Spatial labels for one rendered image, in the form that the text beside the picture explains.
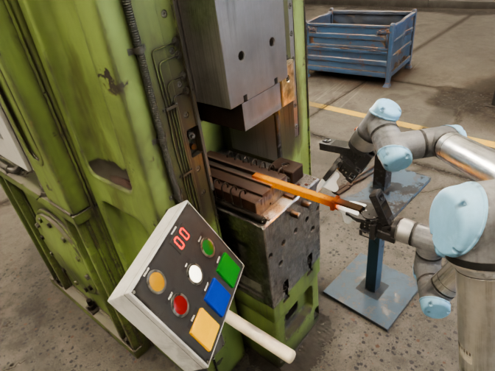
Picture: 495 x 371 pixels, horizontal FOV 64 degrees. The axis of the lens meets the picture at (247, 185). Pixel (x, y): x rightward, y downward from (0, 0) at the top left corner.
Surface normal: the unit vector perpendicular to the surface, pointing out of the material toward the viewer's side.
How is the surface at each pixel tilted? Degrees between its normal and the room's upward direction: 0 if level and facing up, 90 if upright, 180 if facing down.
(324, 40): 89
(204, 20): 90
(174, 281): 60
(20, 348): 0
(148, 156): 90
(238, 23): 90
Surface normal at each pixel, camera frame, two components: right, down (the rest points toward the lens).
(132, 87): 0.77, 0.28
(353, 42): -0.60, 0.49
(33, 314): -0.11, -0.83
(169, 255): 0.77, -0.37
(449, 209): -1.00, 0.04
